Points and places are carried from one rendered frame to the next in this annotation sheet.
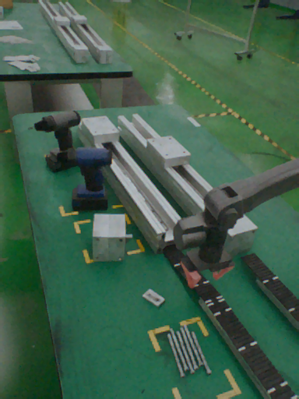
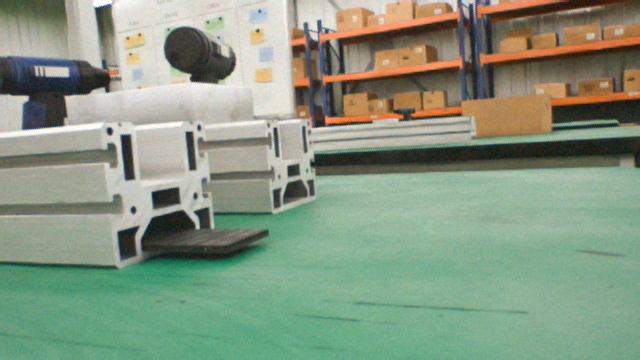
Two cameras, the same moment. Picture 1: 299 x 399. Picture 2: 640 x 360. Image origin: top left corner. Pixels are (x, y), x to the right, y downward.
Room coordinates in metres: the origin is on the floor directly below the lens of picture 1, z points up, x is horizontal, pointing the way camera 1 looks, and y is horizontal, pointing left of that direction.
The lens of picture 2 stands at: (1.97, 0.01, 0.85)
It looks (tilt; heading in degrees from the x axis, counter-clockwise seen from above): 5 degrees down; 143
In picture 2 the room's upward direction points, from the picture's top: 4 degrees counter-clockwise
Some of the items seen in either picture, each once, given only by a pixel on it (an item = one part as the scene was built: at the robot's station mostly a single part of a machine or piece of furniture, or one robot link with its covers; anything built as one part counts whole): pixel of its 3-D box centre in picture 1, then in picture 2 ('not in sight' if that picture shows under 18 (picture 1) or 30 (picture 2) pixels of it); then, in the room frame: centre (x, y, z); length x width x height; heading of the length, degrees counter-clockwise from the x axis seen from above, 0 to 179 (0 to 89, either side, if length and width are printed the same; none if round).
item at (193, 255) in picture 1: (210, 249); not in sight; (0.67, -0.16, 0.94); 0.10 x 0.07 x 0.07; 120
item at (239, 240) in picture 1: (235, 233); not in sight; (0.89, -0.27, 0.83); 0.12 x 0.09 x 0.10; 119
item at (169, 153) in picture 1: (167, 153); not in sight; (1.27, -0.05, 0.87); 0.16 x 0.11 x 0.07; 29
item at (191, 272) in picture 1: (197, 273); not in sight; (0.66, -0.14, 0.87); 0.07 x 0.07 x 0.09; 30
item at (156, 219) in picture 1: (121, 172); (10, 177); (1.18, 0.12, 0.82); 0.80 x 0.10 x 0.09; 29
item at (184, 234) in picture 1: (202, 224); not in sight; (0.65, -0.12, 1.04); 0.12 x 0.09 x 0.12; 113
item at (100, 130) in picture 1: (100, 132); (164, 124); (1.40, 0.24, 0.87); 0.16 x 0.11 x 0.07; 29
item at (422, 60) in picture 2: not in sight; (397, 87); (-5.41, 7.65, 1.58); 2.83 x 0.98 x 3.15; 24
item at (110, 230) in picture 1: (113, 237); not in sight; (0.81, 0.10, 0.83); 0.11 x 0.10 x 0.10; 98
